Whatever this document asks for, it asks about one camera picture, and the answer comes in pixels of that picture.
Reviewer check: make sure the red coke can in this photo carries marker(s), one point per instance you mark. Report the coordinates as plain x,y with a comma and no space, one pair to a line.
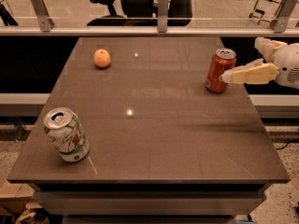
222,60

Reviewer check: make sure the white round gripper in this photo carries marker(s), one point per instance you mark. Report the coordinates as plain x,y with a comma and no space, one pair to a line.
288,65

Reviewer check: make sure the left metal railing bracket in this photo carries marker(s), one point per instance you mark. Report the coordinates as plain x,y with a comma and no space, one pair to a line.
45,22

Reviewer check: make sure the white green 7up can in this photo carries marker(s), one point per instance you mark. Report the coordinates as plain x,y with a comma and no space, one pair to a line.
65,131

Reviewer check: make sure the middle metal railing bracket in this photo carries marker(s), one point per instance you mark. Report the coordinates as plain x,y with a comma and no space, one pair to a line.
162,16

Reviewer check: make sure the metal railing bracket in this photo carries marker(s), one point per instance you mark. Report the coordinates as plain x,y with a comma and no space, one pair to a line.
280,22
45,22
162,16

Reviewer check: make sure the grey table drawer base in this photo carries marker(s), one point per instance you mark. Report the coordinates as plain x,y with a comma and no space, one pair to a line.
149,207

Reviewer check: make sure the black office chair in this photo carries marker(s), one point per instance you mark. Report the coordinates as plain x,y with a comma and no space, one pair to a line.
143,13

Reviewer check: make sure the cardboard box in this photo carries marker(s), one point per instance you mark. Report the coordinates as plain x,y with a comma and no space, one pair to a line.
16,202

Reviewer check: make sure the orange fruit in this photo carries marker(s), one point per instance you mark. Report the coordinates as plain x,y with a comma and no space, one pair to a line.
102,58

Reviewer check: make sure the right metal railing bracket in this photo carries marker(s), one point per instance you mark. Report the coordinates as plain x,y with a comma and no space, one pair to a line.
280,22

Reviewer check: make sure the wooden stool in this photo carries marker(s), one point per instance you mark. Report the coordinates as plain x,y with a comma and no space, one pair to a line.
264,11

